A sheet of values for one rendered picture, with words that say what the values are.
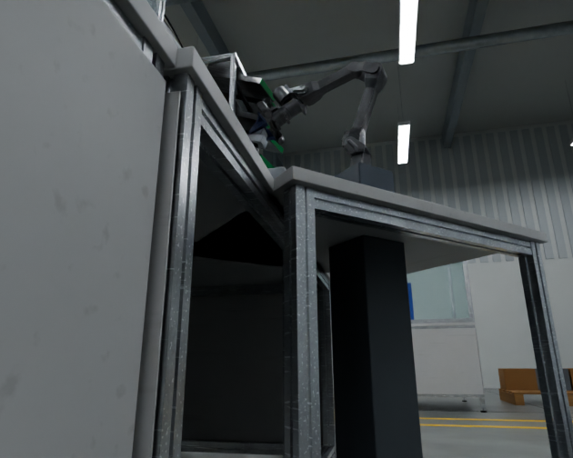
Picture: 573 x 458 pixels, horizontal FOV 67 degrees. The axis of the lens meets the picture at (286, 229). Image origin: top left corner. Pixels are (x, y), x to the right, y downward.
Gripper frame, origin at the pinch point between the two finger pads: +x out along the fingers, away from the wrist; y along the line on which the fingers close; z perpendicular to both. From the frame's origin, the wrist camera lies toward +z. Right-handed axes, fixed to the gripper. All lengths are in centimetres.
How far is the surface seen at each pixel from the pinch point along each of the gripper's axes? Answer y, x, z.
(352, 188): 35, -2, -65
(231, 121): 67, 12, -63
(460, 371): -392, -58, -58
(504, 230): -5, -35, -79
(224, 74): 2.5, -3.7, 35.1
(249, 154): 58, 12, -61
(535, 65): -541, -540, 288
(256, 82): 2.2, -10.9, 20.5
